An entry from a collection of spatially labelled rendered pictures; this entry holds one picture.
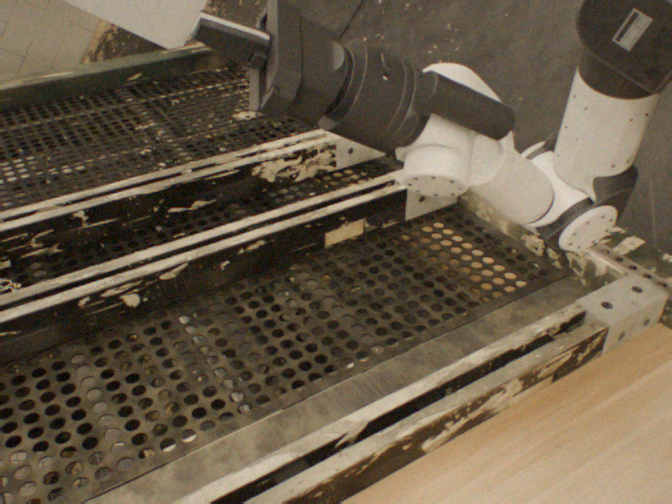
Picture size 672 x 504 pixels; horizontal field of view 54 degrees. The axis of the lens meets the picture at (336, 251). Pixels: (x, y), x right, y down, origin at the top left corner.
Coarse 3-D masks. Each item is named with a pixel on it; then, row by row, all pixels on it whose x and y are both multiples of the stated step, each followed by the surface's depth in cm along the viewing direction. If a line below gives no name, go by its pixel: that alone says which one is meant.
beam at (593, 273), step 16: (464, 192) 124; (480, 208) 122; (496, 224) 119; (512, 224) 116; (480, 240) 125; (528, 240) 114; (608, 240) 108; (624, 240) 108; (640, 240) 108; (496, 256) 122; (544, 256) 112; (560, 256) 108; (576, 256) 105; (592, 256) 104; (640, 256) 104; (656, 256) 104; (576, 272) 107; (592, 272) 104; (608, 272) 101; (656, 272) 100; (592, 288) 105
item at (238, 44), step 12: (204, 24) 53; (216, 24) 54; (228, 24) 54; (192, 36) 54; (204, 36) 54; (216, 36) 54; (228, 36) 54; (240, 36) 55; (252, 36) 55; (264, 36) 56; (216, 48) 55; (228, 48) 55; (240, 48) 56; (252, 48) 56; (264, 48) 56; (240, 60) 57; (252, 60) 56; (264, 60) 56
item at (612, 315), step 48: (624, 288) 93; (528, 336) 85; (576, 336) 85; (624, 336) 91; (432, 384) 78; (480, 384) 78; (528, 384) 82; (336, 432) 72; (384, 432) 72; (432, 432) 75; (240, 480) 67; (288, 480) 67; (336, 480) 69
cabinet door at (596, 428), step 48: (576, 384) 85; (624, 384) 86; (480, 432) 79; (528, 432) 79; (576, 432) 79; (624, 432) 80; (384, 480) 73; (432, 480) 73; (480, 480) 74; (528, 480) 74; (576, 480) 74; (624, 480) 74
